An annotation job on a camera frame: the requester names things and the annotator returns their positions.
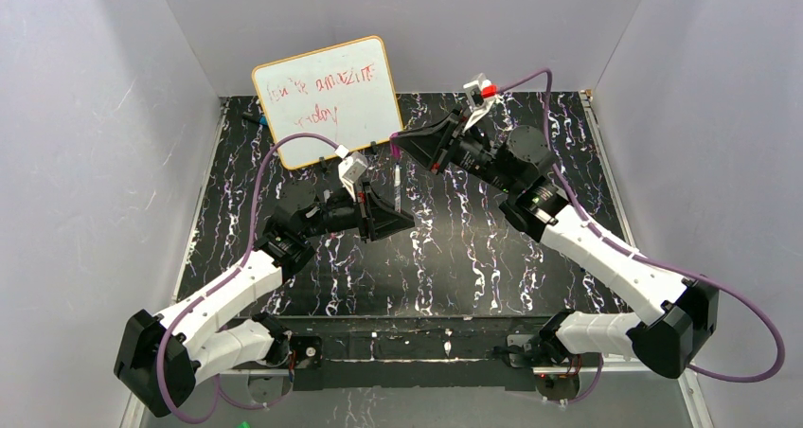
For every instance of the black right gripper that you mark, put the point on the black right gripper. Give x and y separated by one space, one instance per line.
449 143

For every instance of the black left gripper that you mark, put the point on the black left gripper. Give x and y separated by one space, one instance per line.
365 215

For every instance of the small orange-framed whiteboard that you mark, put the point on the small orange-framed whiteboard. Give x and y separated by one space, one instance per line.
343 92

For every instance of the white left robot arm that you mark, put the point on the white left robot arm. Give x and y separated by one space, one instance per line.
162 357

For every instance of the white pen green tip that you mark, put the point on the white pen green tip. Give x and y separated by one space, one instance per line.
397 187

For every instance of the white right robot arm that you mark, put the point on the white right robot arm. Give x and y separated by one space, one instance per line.
671 316

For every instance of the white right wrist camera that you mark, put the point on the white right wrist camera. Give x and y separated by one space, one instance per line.
481 96

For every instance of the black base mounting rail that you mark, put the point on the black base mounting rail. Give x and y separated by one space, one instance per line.
343 352

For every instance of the blue-capped marker behind whiteboard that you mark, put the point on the blue-capped marker behind whiteboard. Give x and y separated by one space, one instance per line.
260 120

